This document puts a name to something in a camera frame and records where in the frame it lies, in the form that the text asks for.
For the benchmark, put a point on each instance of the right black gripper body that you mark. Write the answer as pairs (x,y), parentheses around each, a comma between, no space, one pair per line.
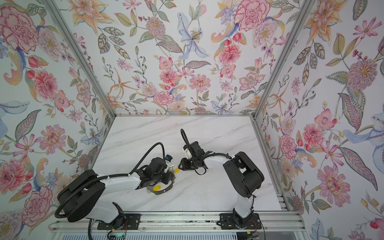
(190,164)

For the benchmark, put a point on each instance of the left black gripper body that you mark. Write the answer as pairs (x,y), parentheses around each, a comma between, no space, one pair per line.
(167,177)

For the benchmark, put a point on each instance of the yellow key tag front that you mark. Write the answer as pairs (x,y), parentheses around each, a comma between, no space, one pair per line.
(156,188)

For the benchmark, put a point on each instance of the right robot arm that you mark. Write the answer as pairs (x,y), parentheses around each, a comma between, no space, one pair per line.
(244,175)

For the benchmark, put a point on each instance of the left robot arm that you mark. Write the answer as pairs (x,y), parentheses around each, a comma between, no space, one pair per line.
(85,197)

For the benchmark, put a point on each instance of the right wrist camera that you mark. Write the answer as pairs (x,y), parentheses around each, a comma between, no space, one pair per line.
(187,153)

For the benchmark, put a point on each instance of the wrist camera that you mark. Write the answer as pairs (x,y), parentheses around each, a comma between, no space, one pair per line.
(169,165)
(187,153)

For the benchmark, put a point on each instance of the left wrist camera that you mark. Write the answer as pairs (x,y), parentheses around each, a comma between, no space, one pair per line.
(169,165)

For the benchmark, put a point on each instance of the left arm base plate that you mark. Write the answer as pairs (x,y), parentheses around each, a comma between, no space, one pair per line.
(128,222)

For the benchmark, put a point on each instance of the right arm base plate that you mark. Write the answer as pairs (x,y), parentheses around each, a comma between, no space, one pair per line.
(233,221)

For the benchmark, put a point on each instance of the aluminium mounting rail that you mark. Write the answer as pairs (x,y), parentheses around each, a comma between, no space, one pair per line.
(272,221)

